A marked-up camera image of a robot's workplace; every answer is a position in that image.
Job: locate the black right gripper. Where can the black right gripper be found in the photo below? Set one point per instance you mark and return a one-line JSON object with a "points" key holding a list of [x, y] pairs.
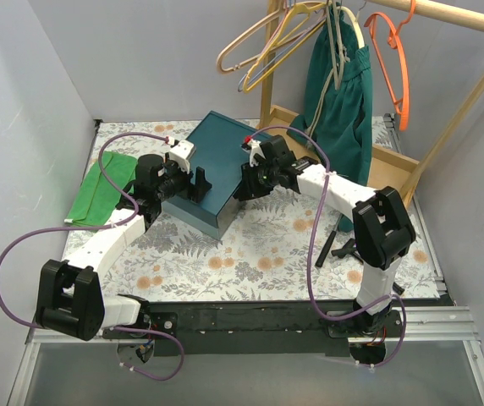
{"points": [[247, 182]]}

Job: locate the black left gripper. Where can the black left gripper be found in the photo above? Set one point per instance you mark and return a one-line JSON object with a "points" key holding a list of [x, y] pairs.
{"points": [[194, 185]]}

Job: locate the teal drawer box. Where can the teal drawer box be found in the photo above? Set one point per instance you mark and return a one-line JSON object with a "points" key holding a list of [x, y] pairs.
{"points": [[217, 139]]}

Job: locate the hammer with black grip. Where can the hammer with black grip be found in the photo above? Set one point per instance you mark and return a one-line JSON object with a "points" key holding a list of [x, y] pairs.
{"points": [[325, 249]]}

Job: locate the black claw hammer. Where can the black claw hammer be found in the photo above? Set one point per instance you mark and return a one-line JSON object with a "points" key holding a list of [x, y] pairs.
{"points": [[357, 257]]}

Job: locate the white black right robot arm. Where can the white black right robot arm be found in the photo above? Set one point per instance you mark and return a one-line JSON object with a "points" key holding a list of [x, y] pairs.
{"points": [[382, 228]]}

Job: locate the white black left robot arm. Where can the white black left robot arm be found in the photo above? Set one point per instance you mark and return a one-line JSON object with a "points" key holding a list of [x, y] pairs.
{"points": [[70, 298]]}

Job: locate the floral table mat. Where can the floral table mat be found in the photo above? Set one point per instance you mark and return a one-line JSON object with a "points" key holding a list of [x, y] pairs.
{"points": [[262, 255]]}

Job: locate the green folded cloth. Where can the green folded cloth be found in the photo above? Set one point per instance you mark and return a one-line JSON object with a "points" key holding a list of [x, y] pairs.
{"points": [[97, 198]]}

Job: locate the lilac thin hanger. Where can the lilac thin hanger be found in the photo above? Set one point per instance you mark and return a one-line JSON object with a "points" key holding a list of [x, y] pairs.
{"points": [[277, 47]]}

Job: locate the wooden clothes rack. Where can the wooden clothes rack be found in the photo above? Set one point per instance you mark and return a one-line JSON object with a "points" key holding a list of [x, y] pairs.
{"points": [[388, 168]]}

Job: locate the cream white hanger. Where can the cream white hanger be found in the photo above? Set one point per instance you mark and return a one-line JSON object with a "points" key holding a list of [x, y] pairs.
{"points": [[353, 19]]}

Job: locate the yellow hanger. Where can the yellow hanger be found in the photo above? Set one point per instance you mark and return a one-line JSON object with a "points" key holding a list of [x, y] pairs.
{"points": [[319, 10]]}

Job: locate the orange plastic hanger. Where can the orange plastic hanger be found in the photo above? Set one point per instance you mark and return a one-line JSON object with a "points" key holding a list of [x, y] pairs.
{"points": [[401, 104]]}

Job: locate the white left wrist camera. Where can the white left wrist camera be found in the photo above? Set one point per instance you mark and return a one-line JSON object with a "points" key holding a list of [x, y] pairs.
{"points": [[181, 152]]}

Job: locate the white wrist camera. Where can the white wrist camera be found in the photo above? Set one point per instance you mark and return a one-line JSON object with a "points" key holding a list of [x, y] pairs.
{"points": [[253, 147], [181, 152]]}

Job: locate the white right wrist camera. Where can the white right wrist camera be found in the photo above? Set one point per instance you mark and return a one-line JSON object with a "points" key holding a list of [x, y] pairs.
{"points": [[253, 147]]}

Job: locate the dark green drawstring bag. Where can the dark green drawstring bag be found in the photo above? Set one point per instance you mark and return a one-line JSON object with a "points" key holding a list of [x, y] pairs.
{"points": [[337, 105]]}

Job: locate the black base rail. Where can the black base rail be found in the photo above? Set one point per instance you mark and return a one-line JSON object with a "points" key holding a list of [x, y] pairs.
{"points": [[277, 327]]}

